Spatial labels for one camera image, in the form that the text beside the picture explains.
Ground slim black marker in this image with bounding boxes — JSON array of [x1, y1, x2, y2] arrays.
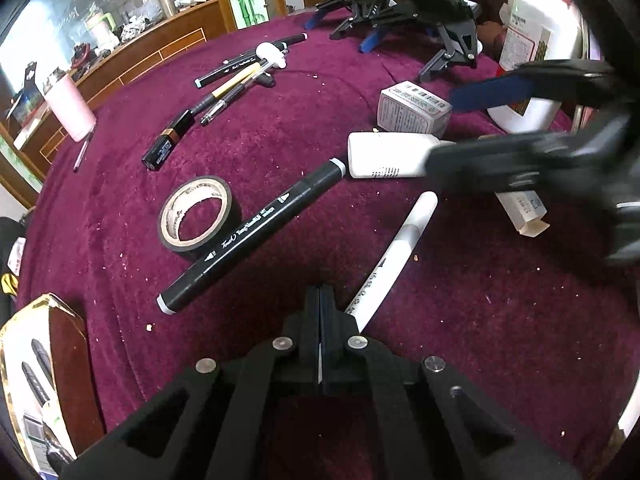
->
[[193, 33, 309, 88]]

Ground black marker grey ends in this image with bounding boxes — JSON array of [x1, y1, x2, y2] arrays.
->
[[156, 158, 347, 317]]

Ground white squeeze tube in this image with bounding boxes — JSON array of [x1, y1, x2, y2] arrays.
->
[[347, 131, 452, 180]]

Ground pink insulated bottle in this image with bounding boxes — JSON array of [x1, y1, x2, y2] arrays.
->
[[42, 72, 98, 143]]

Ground wooden cabinet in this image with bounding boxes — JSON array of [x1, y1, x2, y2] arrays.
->
[[0, 0, 222, 207]]

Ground large white jug red cap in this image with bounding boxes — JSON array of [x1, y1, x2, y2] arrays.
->
[[487, 0, 584, 134]]

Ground silver pen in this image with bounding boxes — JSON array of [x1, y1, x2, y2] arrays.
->
[[199, 72, 277, 127]]

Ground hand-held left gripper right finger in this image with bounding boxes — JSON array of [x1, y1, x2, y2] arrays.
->
[[319, 285, 584, 480]]

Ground white gold-trimmed box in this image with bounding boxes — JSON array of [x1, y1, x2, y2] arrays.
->
[[0, 293, 107, 477]]

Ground dark pen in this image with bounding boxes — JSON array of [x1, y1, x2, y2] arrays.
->
[[73, 132, 93, 174]]

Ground black tape roll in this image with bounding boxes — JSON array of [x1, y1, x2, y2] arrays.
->
[[157, 175, 243, 262]]

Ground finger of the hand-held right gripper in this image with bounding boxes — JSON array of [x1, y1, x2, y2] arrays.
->
[[449, 58, 619, 114], [423, 132, 557, 194]]

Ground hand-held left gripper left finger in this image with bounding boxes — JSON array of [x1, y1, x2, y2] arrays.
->
[[60, 285, 322, 480]]

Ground yellow black small hammer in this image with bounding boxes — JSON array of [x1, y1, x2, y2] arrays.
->
[[188, 42, 289, 114]]

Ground white green tumbler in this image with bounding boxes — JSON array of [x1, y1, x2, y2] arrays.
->
[[83, 9, 119, 52]]

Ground black backpack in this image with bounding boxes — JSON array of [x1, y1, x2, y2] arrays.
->
[[0, 217, 27, 312]]

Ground small grey box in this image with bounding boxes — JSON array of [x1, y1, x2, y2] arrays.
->
[[375, 81, 453, 137]]

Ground white marker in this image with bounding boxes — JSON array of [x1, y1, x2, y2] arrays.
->
[[344, 190, 439, 334]]

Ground black and gold lipstick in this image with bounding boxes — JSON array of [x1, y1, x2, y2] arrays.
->
[[141, 109, 198, 172]]

